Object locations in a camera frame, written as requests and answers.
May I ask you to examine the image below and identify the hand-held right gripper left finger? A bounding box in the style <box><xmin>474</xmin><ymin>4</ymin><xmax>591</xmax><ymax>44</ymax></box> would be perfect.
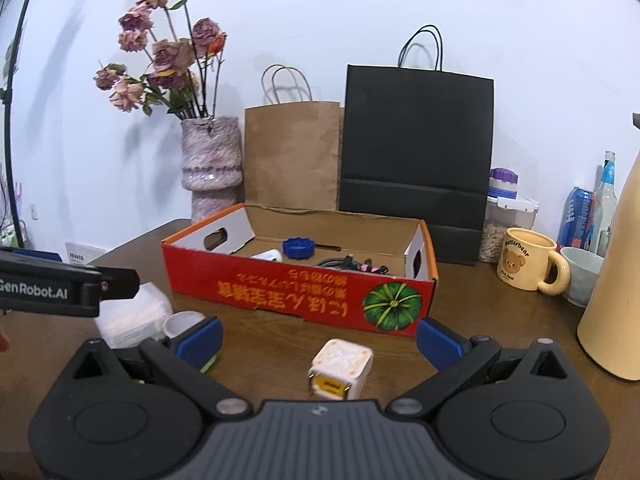
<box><xmin>72</xmin><ymin>316</ymin><xmax>253</xmax><ymax>421</ymax></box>

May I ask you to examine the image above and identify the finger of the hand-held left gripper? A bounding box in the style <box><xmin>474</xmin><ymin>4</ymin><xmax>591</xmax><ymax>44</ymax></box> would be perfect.
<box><xmin>97</xmin><ymin>266</ymin><xmax>141</xmax><ymax>304</ymax></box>

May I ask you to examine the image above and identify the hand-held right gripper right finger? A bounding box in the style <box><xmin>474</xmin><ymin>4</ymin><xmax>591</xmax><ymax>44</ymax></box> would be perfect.
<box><xmin>386</xmin><ymin>316</ymin><xmax>569</xmax><ymax>420</ymax></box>

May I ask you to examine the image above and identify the white tissue pack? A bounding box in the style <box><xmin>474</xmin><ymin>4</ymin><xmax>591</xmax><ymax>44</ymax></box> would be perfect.
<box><xmin>95</xmin><ymin>282</ymin><xmax>173</xmax><ymax>350</ymax></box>

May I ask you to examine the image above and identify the red cardboard box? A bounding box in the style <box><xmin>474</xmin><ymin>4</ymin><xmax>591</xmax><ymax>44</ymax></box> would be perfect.
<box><xmin>161</xmin><ymin>203</ymin><xmax>440</xmax><ymax>337</ymax></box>

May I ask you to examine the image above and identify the white cube charger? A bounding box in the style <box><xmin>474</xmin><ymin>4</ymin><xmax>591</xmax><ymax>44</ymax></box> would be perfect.
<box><xmin>307</xmin><ymin>338</ymin><xmax>374</xmax><ymax>402</ymax></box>

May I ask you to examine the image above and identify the black cable with pink tie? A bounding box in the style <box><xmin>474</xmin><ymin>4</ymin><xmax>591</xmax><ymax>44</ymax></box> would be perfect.
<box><xmin>342</xmin><ymin>255</ymin><xmax>396</xmax><ymax>277</ymax></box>

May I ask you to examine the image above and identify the blue round lid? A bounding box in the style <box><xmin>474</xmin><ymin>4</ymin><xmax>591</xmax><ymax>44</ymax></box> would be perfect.
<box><xmin>282</xmin><ymin>236</ymin><xmax>316</xmax><ymax>260</ymax></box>

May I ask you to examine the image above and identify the yellow bear mug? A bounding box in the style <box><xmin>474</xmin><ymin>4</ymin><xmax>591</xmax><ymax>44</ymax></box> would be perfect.
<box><xmin>497</xmin><ymin>227</ymin><xmax>572</xmax><ymax>295</ymax></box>

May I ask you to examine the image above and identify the clear food container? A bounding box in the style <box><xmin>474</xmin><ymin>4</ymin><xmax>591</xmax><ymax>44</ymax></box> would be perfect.
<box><xmin>479</xmin><ymin>194</ymin><xmax>540</xmax><ymax>265</ymax></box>

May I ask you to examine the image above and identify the pink mottled ceramic vase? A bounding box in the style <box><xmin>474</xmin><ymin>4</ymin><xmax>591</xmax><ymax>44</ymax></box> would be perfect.
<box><xmin>180</xmin><ymin>116</ymin><xmax>244</xmax><ymax>225</ymax></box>

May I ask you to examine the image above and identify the white ceramic cup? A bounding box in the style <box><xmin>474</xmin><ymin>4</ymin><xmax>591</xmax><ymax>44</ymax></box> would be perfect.
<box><xmin>559</xmin><ymin>246</ymin><xmax>606</xmax><ymax>308</ymax></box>

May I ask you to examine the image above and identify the purple and white jar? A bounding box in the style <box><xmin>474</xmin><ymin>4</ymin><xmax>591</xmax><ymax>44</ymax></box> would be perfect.
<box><xmin>487</xmin><ymin>167</ymin><xmax>519</xmax><ymax>200</ymax></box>

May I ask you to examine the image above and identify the cream thermos jug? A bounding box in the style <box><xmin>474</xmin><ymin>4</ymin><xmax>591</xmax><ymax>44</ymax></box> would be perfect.
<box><xmin>576</xmin><ymin>112</ymin><xmax>640</xmax><ymax>382</ymax></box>

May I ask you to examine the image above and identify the blue drink can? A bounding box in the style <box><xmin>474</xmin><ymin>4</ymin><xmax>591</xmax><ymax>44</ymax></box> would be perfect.
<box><xmin>556</xmin><ymin>186</ymin><xmax>597</xmax><ymax>252</ymax></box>

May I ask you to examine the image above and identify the brown paper bag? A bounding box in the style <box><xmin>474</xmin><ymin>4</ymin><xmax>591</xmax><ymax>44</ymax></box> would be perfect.
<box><xmin>243</xmin><ymin>64</ymin><xmax>346</xmax><ymax>212</ymax></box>

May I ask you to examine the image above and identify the black paper bag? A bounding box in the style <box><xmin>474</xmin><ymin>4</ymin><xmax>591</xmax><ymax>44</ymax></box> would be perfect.
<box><xmin>338</xmin><ymin>25</ymin><xmax>496</xmax><ymax>266</ymax></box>

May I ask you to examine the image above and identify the clear glass bottle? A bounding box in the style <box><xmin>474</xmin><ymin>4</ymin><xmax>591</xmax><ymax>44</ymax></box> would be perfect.
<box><xmin>590</xmin><ymin>150</ymin><xmax>618</xmax><ymax>256</ymax></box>

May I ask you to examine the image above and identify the dried pink rose bouquet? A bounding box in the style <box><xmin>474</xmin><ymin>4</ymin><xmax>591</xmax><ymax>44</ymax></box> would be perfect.
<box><xmin>93</xmin><ymin>0</ymin><xmax>228</xmax><ymax>121</ymax></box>

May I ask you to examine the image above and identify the wire storage rack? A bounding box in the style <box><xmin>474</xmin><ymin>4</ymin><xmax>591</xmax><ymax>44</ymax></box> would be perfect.
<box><xmin>0</xmin><ymin>180</ymin><xmax>26</xmax><ymax>249</ymax></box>

